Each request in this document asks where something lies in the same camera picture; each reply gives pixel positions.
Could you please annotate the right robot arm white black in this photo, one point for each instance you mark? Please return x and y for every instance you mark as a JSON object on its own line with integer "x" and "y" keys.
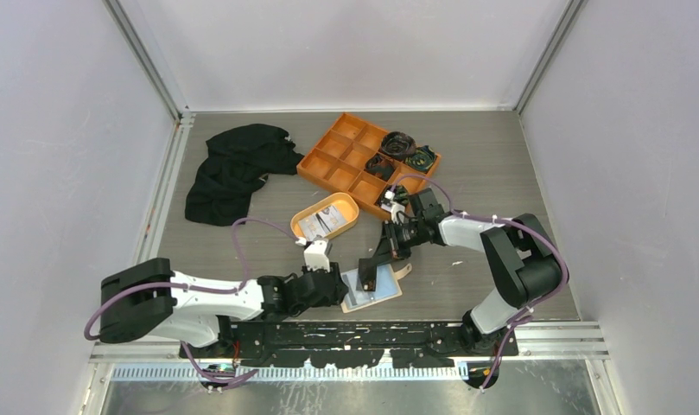
{"x": 524, "y": 264}

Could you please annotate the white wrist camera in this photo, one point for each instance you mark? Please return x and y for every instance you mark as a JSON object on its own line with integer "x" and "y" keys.
{"x": 316, "y": 255}
{"x": 392, "y": 206}

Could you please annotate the orange compartment organizer box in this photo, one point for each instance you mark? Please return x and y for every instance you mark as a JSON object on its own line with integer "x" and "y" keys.
{"x": 337, "y": 164}

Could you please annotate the dark red rolled tie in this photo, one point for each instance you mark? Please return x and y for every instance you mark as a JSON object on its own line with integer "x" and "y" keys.
{"x": 381, "y": 167}

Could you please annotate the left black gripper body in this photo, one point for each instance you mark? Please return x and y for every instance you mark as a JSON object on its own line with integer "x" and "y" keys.
{"x": 334, "y": 297}

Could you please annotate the beige card holder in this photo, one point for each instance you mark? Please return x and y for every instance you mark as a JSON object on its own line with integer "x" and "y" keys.
{"x": 387, "y": 287}

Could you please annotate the black VIP credit card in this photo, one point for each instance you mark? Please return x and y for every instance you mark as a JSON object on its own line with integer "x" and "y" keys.
{"x": 367, "y": 274}

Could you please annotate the right credit card in tray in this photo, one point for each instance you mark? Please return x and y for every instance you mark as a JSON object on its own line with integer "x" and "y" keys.
{"x": 331, "y": 218}

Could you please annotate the black cloth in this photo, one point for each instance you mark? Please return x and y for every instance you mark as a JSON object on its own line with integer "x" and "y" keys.
{"x": 239, "y": 162}

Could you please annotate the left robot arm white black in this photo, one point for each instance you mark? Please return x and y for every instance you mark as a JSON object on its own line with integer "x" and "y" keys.
{"x": 152, "y": 299}

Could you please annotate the dark brown rolled tie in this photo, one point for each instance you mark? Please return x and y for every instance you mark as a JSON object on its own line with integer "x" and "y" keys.
{"x": 398, "y": 145}

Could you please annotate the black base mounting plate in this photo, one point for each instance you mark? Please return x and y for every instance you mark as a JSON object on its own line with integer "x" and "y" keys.
{"x": 349, "y": 344}

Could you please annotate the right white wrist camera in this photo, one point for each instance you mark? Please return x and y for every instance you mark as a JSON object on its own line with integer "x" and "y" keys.
{"x": 392, "y": 206}

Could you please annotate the left credit card in tray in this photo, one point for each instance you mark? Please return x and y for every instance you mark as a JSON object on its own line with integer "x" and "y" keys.
{"x": 312, "y": 228}

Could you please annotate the credit card in tray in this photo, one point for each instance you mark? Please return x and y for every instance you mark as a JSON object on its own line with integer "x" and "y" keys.
{"x": 331, "y": 218}
{"x": 312, "y": 228}

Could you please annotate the green patterned rolled tie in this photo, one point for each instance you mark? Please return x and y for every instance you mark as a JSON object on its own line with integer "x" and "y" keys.
{"x": 422, "y": 160}

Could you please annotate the aluminium front frame rail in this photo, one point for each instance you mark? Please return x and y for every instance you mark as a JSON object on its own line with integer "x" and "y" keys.
{"x": 534, "y": 343}

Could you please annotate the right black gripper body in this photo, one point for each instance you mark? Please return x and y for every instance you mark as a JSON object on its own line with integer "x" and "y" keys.
{"x": 409, "y": 234}

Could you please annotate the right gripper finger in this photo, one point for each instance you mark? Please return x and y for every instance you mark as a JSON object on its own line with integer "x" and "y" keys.
{"x": 400, "y": 253}
{"x": 385, "y": 252}

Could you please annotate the orange oval tray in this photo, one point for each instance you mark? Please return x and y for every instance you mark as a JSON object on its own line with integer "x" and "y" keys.
{"x": 343, "y": 201}

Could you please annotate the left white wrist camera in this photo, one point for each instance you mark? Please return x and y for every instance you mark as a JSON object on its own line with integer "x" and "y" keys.
{"x": 316, "y": 255}

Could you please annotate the green yellow rolled tie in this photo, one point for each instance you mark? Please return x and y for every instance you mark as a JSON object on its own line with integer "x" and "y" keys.
{"x": 399, "y": 195}

